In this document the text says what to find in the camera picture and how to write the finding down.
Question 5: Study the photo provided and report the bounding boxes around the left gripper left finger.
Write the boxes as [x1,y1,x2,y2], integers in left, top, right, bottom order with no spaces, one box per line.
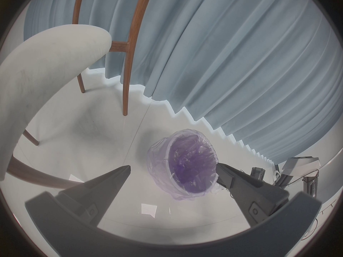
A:
[54,165,132,227]

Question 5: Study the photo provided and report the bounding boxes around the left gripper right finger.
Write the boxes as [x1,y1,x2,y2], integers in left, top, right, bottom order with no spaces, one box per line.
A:
[216,163,290,228]

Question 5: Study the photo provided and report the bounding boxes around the purple plastic bag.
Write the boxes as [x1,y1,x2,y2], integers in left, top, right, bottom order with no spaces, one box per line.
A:
[147,129,227,201]

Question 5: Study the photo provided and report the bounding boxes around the white cushioned wooden chair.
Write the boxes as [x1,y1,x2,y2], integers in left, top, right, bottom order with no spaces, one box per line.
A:
[0,0,158,190]

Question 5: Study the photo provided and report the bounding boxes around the white trash bin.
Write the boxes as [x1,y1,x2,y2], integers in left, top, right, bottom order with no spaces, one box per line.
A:
[154,133,219,197]

